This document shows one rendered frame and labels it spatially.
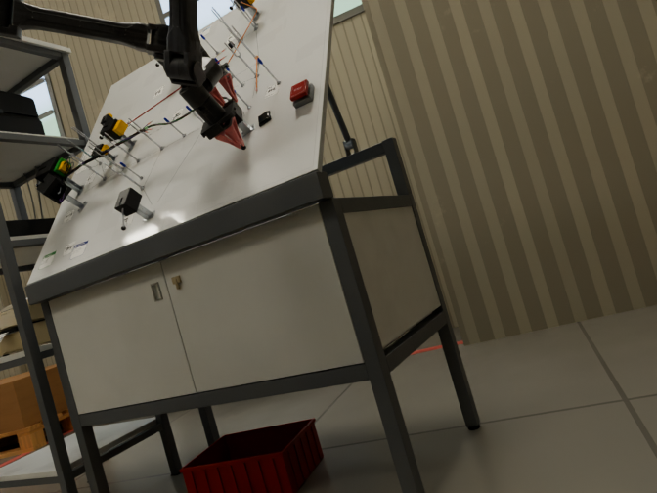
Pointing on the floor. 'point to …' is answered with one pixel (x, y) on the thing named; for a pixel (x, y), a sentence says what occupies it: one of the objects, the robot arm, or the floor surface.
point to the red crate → (256, 461)
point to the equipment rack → (21, 163)
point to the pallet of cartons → (28, 412)
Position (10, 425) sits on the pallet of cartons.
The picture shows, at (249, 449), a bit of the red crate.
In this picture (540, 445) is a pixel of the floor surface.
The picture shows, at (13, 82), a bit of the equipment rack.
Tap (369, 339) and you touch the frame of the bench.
